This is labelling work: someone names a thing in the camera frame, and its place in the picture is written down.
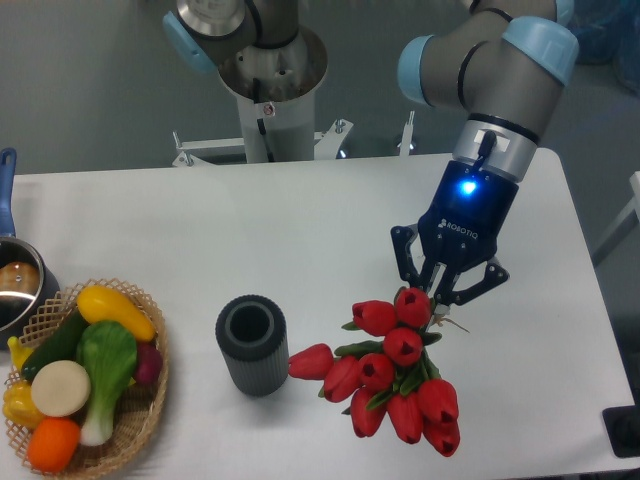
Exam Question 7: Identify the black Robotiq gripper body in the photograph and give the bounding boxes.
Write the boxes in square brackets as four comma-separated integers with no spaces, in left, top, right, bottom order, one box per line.
[418,160,519,283]

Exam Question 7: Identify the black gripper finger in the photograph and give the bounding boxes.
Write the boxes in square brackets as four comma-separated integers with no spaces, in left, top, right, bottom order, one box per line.
[434,259,510,306]
[390,224,434,292]

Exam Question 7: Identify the red tulip bouquet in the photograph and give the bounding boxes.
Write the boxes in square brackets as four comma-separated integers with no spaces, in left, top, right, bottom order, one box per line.
[288,287,461,457]

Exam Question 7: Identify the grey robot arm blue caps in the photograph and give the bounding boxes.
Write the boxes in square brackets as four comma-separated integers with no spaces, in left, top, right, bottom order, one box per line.
[162,1,579,312]

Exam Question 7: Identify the dark grey ribbed vase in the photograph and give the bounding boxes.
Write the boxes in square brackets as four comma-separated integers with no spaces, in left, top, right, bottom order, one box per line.
[215,294,289,397]

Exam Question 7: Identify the black device table corner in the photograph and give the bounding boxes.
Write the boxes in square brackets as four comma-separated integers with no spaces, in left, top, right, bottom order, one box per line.
[602,405,639,458]

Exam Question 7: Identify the blue plastic bag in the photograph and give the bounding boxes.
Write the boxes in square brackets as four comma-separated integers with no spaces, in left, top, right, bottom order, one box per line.
[569,1,639,96]

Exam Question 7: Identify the purple red radish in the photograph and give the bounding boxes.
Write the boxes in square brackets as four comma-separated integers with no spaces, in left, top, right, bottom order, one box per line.
[133,343,163,386]

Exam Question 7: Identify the yellow squash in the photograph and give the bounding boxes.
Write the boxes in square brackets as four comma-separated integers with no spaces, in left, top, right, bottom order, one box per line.
[76,285,156,342]

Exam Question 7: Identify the green bok choy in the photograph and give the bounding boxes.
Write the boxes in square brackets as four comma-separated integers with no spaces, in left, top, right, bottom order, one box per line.
[76,320,137,447]

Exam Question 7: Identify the woven wicker basket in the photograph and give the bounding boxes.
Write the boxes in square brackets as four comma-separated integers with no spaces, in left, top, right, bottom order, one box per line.
[1,279,169,479]

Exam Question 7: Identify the dark green cucumber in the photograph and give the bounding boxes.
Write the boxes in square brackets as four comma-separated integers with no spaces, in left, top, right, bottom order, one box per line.
[20,310,89,382]

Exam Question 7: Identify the beige round bun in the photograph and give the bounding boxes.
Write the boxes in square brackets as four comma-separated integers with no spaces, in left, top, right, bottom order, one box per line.
[31,360,91,417]

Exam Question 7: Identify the yellow banana tip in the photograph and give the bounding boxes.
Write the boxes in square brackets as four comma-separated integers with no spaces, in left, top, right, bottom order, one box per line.
[7,336,34,371]

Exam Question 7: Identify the orange fruit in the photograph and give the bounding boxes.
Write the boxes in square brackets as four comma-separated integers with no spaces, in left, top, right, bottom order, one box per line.
[27,417,80,473]

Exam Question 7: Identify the yellow bell pepper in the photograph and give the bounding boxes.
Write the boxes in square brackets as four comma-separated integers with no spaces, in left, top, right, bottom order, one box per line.
[2,380,45,430]

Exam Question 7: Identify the white metal base frame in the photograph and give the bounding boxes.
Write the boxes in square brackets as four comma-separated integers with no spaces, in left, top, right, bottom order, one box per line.
[171,110,416,167]

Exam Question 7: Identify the white table leg frame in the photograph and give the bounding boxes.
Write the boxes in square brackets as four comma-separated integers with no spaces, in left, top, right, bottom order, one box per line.
[591,171,639,268]

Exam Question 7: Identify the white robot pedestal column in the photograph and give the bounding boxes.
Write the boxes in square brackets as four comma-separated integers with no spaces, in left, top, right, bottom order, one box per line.
[219,26,328,163]

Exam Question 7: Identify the blue handled steel pot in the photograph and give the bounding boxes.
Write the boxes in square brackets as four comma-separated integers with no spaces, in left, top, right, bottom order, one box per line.
[1,148,59,351]

